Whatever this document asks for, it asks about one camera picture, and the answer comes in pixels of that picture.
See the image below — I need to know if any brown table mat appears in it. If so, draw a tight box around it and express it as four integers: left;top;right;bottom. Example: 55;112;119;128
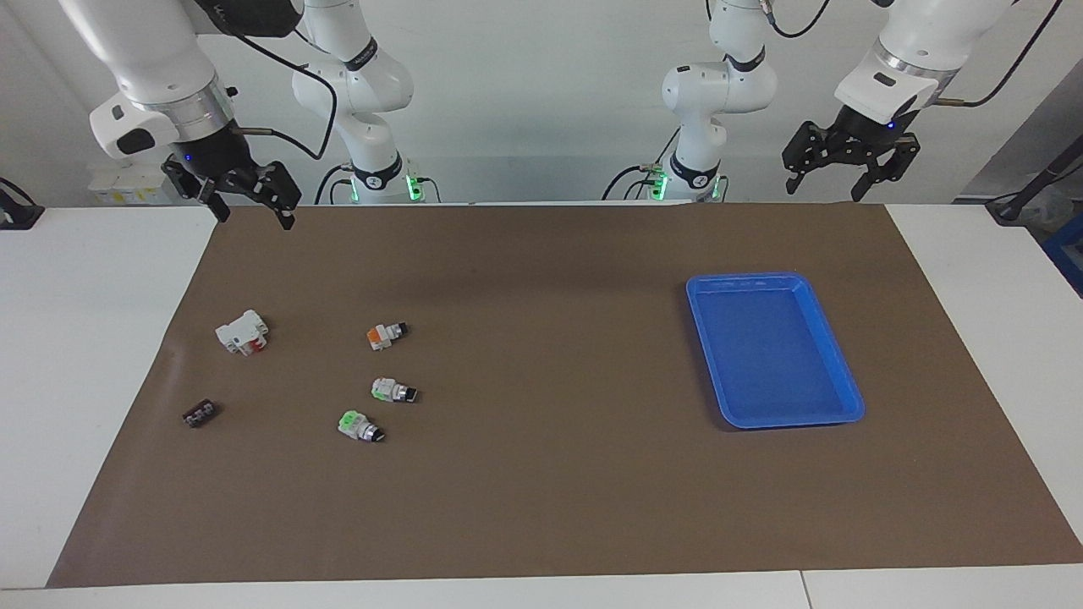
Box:
47;203;1083;589

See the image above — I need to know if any black base cable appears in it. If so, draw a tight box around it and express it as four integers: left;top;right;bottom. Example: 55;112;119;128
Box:
601;127;683;202
314;163;353;206

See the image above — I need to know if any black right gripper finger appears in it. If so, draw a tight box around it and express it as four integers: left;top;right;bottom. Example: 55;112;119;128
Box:
162;161;231;223
241;161;303;231

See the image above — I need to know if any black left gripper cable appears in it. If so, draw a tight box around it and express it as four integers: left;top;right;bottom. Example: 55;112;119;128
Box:
761;0;1067;109

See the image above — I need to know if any white and red circuit breaker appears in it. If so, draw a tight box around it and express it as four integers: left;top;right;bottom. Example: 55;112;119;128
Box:
215;310;271;357

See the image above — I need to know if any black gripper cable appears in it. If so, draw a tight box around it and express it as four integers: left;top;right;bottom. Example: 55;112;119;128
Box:
195;0;339;162
761;0;1067;109

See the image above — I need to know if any orange and white switch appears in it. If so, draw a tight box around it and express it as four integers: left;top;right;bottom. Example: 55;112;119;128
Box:
366;321;410;351

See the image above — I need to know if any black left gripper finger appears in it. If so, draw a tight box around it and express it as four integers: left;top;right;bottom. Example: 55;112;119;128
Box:
851;135;921;202
782;123;838;195

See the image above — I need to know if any blue plastic tray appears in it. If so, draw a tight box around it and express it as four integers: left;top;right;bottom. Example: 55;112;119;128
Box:
685;272;866;431

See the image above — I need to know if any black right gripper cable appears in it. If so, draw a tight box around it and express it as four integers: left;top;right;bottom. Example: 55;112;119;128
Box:
195;0;339;162

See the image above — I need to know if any black stand foot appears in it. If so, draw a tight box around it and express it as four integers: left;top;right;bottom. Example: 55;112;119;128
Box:
0;176;45;231

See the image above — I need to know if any blue box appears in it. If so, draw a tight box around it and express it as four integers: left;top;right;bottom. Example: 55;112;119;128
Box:
1042;216;1083;299

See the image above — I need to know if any white wall box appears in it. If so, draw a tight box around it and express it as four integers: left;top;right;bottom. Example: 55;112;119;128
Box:
87;162;170;206

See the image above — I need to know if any black tripod leg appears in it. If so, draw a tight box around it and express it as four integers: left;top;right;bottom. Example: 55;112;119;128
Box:
986;135;1083;226

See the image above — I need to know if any green and white switch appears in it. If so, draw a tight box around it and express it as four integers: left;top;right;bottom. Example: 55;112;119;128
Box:
338;410;387;444

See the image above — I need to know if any white switch with small tabs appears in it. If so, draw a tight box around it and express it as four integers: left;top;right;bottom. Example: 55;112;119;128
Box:
371;377;419;405

